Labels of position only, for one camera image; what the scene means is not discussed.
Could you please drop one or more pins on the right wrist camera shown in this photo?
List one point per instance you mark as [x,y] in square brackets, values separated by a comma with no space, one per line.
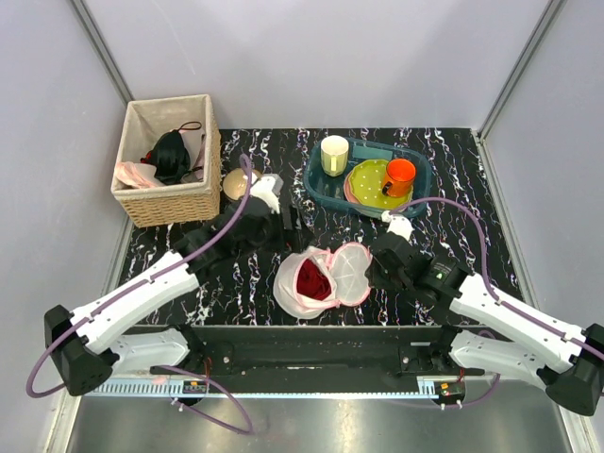
[397,224]

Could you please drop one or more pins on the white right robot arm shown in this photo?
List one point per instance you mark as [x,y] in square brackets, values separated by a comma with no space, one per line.
[564,360]

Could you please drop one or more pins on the woven wicker laundry basket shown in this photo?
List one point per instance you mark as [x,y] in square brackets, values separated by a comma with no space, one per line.
[145,121]

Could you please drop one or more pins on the pink plate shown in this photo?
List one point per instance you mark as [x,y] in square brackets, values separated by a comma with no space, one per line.
[351,198]

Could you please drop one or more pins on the orange mug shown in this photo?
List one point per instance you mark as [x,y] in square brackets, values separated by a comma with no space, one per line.
[398,178]

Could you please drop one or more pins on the green dotted plate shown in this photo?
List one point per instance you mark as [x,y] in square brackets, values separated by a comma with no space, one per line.
[366,183]

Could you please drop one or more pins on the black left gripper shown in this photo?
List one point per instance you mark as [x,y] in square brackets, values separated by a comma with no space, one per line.
[297,223]

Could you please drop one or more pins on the gold brown bowl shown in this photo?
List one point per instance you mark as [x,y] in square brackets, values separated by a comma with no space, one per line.
[234,184]

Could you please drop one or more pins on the pink garment in basket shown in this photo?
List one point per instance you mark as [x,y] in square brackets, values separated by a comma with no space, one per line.
[137,175]

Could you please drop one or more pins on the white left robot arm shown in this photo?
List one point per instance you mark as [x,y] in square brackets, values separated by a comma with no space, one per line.
[91,343]

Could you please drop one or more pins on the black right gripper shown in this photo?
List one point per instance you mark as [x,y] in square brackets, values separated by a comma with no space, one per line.
[374,276]

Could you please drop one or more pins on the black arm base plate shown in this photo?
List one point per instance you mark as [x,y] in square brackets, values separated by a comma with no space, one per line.
[396,351]

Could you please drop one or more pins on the white mesh laundry bag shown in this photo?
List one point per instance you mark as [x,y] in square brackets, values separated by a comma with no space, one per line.
[345,268]

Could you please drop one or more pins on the teal plastic dish tub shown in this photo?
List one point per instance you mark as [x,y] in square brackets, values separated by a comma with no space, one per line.
[328,191]

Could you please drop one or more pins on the black bra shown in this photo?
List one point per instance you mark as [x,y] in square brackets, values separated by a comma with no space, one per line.
[171,157]

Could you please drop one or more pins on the red black garment in basket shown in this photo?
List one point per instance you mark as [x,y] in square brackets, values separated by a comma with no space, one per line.
[148,158]

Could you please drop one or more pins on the aluminium frame rail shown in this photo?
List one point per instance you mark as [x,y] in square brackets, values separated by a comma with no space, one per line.
[101,48]

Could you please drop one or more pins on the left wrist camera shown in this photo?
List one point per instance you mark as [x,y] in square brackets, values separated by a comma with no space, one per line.
[267,188]

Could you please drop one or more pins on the cream ceramic mug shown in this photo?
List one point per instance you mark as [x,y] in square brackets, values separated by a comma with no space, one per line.
[334,154]

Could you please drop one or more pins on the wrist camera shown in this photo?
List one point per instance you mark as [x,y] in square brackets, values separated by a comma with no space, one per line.
[397,224]
[267,188]

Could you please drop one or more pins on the red bra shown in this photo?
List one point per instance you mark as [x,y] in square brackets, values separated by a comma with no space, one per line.
[311,282]

